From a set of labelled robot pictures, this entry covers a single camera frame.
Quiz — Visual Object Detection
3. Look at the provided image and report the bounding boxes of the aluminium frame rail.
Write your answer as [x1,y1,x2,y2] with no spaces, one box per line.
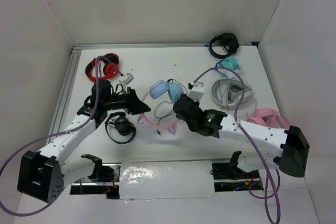
[50,43,251,163]

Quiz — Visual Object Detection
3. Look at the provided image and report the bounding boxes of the red black headphones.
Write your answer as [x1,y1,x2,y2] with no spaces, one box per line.
[85,53,120,82]

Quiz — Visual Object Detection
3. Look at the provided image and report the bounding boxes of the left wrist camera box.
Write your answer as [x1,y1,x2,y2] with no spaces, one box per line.
[119,73,134,89]

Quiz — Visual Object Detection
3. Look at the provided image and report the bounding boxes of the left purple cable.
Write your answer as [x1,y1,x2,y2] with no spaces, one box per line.
[0,55,124,214]

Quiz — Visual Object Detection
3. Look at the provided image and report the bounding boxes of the purple cable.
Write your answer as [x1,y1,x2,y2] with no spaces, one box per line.
[193,67,281,223]
[0,55,124,214]

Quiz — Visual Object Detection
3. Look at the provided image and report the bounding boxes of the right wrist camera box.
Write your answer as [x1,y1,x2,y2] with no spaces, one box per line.
[187,81,205,102]

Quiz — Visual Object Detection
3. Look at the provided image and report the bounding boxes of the black headphones far corner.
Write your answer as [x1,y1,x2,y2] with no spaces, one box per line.
[208,33,240,59]

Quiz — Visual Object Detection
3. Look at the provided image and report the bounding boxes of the small black headphones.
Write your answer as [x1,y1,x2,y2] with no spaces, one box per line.
[104,112,137,145]

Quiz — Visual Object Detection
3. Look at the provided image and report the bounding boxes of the blue pink cat-ear headphones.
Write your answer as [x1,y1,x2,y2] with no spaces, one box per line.
[135,79,184,137]

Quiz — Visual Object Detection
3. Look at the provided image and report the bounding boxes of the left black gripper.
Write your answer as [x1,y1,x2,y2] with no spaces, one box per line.
[104,87,151,115]

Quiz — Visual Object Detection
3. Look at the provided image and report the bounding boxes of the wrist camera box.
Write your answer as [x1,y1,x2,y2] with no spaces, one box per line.
[187,81,205,102]
[119,73,134,89]

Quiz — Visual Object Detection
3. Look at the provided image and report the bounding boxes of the teal white headphones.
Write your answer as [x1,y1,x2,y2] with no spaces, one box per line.
[215,56,241,79]

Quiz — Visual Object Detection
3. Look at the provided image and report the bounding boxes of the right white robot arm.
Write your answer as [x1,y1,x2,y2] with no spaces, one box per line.
[173,96,310,178]

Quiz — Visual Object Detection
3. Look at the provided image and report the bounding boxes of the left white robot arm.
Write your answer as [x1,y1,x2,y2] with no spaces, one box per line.
[17,80,151,204]

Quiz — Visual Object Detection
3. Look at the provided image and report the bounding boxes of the white taped sheet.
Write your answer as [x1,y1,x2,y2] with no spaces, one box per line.
[119,161,215,200]

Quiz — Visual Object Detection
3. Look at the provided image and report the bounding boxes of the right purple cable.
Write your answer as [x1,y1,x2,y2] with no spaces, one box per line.
[193,67,281,223]

